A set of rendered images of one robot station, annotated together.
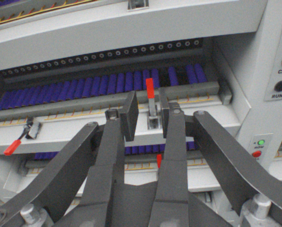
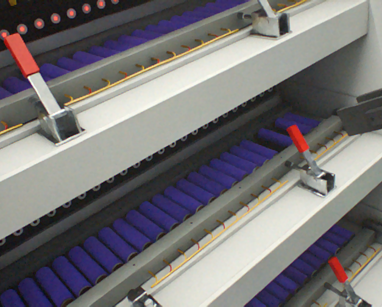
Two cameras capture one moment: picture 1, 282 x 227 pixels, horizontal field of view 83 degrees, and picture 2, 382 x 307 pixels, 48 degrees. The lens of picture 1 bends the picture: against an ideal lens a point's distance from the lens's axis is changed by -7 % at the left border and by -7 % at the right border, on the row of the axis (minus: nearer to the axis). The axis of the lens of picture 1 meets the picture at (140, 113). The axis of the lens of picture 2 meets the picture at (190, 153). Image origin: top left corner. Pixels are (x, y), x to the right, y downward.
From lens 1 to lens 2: 39 cm
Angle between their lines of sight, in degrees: 39
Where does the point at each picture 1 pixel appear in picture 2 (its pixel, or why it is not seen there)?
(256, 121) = not seen: outside the picture
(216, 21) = (341, 31)
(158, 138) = (339, 206)
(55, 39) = (212, 90)
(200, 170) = not seen: outside the picture
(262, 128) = not seen: outside the picture
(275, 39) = not seen: outside the picture
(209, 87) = (334, 122)
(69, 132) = (222, 271)
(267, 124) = not seen: outside the picture
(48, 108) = (147, 260)
